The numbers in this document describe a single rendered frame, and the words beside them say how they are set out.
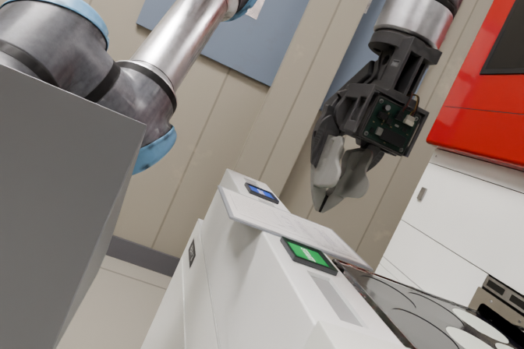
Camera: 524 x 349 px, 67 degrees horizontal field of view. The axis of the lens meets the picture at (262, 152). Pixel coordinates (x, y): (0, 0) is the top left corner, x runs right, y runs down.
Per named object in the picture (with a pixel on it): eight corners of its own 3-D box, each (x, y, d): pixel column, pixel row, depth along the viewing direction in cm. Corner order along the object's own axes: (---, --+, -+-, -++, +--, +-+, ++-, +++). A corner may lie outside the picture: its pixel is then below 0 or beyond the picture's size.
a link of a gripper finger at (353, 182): (333, 224, 43) (369, 147, 43) (315, 208, 49) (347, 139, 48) (357, 234, 44) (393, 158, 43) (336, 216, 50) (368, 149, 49)
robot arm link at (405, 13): (375, -1, 47) (429, 31, 49) (359, 36, 47) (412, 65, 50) (412, -15, 40) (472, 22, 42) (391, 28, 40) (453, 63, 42)
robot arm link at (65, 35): (-67, 55, 44) (5, -5, 53) (32, 136, 52) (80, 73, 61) (-6, 18, 39) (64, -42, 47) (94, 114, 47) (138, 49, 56)
